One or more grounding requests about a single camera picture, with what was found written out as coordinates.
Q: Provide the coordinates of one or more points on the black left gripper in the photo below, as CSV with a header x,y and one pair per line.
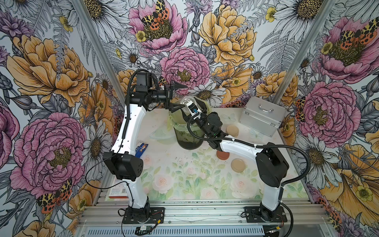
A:
x,y
170,105

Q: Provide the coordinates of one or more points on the glass jar orange lid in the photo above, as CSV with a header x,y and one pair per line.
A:
x,y
188,103

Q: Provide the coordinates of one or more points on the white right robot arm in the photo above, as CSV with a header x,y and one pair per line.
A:
x,y
272,166

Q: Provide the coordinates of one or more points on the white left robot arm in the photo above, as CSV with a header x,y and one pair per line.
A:
x,y
143,89

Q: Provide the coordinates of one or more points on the green plastic bin liner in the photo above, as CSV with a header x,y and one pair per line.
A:
x,y
176,120

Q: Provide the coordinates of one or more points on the silver metal case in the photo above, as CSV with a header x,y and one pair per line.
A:
x,y
262,116

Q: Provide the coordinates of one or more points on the blue snack packet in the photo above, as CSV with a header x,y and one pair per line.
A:
x,y
141,148

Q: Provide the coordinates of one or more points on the pink red packet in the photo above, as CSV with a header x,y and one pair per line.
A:
x,y
118,191

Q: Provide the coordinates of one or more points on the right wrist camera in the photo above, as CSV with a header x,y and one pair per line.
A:
x,y
194,108

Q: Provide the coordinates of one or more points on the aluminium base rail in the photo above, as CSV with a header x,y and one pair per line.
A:
x,y
207,218

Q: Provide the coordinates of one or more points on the aluminium frame post right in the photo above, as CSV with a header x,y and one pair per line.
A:
x,y
309,38

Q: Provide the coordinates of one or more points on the aluminium frame post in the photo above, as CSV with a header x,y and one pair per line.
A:
x,y
92,34
309,38

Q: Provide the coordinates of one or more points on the aluminium frame post left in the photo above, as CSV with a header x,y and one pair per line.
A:
x,y
92,34

